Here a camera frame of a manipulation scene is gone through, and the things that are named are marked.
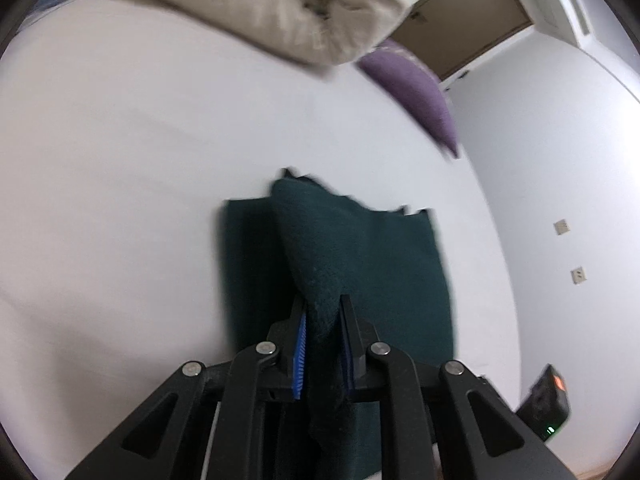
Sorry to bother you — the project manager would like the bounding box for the brown door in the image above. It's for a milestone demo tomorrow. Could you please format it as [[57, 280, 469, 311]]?
[[387, 0, 532, 81]]

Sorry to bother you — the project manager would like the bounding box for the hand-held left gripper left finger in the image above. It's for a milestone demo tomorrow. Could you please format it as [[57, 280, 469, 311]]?
[[65, 300, 308, 480]]

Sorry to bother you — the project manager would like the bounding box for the purple cushion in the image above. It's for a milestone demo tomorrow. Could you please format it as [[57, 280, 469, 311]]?
[[355, 38, 460, 160]]

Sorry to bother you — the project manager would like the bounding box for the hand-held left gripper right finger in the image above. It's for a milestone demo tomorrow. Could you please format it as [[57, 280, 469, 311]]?
[[340, 293, 576, 480]]

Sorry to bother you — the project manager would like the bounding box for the dark green sweater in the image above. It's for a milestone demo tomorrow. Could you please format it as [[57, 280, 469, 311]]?
[[220, 167, 457, 480]]

